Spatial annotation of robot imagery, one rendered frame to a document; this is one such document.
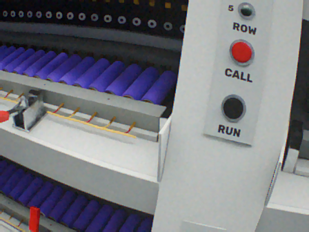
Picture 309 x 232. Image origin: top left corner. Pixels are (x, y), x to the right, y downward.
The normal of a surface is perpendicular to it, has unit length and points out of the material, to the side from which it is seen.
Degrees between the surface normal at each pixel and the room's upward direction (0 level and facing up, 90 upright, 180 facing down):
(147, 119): 110
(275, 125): 90
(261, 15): 90
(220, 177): 90
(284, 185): 20
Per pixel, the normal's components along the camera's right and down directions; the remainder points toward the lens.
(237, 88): -0.34, 0.21
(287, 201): 0.02, -0.83
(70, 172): -0.37, 0.51
